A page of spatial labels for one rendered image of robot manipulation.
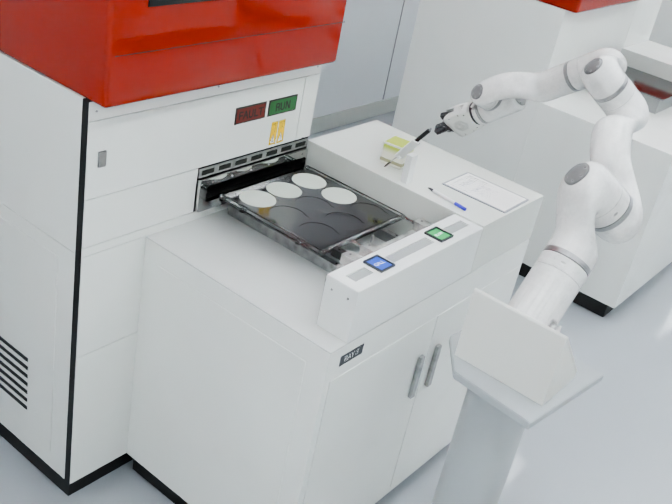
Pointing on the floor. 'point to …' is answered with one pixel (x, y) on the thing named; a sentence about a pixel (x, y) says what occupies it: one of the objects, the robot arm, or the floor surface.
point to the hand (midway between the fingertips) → (440, 128)
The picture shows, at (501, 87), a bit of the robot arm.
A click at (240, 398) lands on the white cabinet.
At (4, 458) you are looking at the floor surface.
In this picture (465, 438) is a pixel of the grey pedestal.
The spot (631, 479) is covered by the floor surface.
